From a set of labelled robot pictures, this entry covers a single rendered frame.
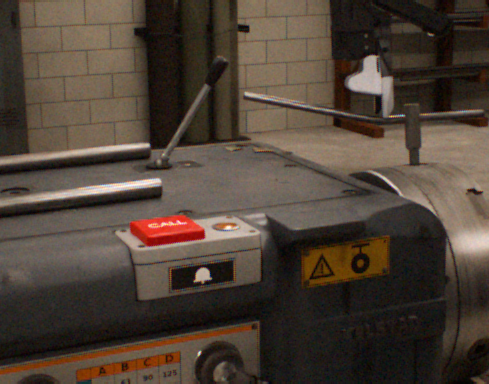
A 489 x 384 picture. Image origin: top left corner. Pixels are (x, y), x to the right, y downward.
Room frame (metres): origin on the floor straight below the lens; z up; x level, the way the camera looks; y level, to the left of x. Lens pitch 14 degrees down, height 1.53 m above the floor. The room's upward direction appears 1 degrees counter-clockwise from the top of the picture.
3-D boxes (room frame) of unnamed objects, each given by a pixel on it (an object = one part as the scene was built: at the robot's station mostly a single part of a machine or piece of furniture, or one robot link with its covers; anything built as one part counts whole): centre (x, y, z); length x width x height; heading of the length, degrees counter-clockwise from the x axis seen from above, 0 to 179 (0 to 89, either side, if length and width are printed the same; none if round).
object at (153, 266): (0.94, 0.06, 1.23); 0.13 x 0.08 x 0.05; 114
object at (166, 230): (0.93, 0.08, 1.26); 0.06 x 0.06 x 0.02; 24
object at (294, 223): (1.00, -0.08, 1.24); 0.09 x 0.08 x 0.03; 114
